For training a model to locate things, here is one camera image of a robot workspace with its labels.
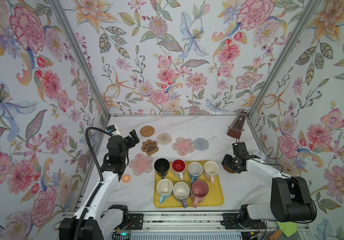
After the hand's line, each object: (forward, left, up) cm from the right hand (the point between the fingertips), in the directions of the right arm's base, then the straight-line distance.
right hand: (226, 162), depth 93 cm
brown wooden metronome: (+24, -9, +9) cm, 27 cm away
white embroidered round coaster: (+18, +40, -1) cm, 44 cm away
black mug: (-6, +40, +4) cm, 40 cm away
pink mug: (-17, +18, +1) cm, 25 cm away
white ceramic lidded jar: (+5, -21, +3) cm, 22 cm away
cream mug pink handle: (-6, +11, +2) cm, 12 cm away
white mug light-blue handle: (-18, +37, -1) cm, 41 cm away
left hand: (+4, +56, +22) cm, 60 cm away
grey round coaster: (+14, +14, -2) cm, 20 cm away
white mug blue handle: (-7, +20, +3) cm, 21 cm away
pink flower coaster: (+13, +27, -2) cm, 29 cm away
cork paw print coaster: (+10, +49, 0) cm, 50 cm away
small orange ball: (-12, +61, -1) cm, 62 cm away
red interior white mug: (-4, +30, 0) cm, 30 cm away
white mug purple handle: (-18, +28, -1) cm, 33 cm away
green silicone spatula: (-33, -24, -3) cm, 41 cm away
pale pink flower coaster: (-2, +54, -2) cm, 54 cm away
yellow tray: (-16, +25, +6) cm, 30 cm away
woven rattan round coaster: (+24, +53, 0) cm, 58 cm away
